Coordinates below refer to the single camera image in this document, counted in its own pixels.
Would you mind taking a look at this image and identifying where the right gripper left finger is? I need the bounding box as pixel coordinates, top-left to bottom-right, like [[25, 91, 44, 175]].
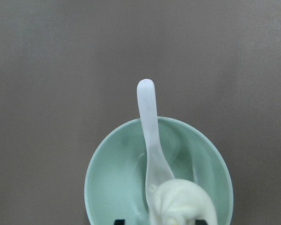
[[114, 219, 125, 225]]

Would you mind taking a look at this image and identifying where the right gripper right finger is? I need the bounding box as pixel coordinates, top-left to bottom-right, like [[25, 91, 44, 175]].
[[195, 219, 208, 225]]

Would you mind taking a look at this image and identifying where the white ceramic spoon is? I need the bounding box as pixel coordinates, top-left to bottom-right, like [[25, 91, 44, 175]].
[[137, 79, 175, 209]]

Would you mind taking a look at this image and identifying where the mint green bowl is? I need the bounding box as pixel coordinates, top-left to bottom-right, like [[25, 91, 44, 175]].
[[84, 117, 234, 225]]

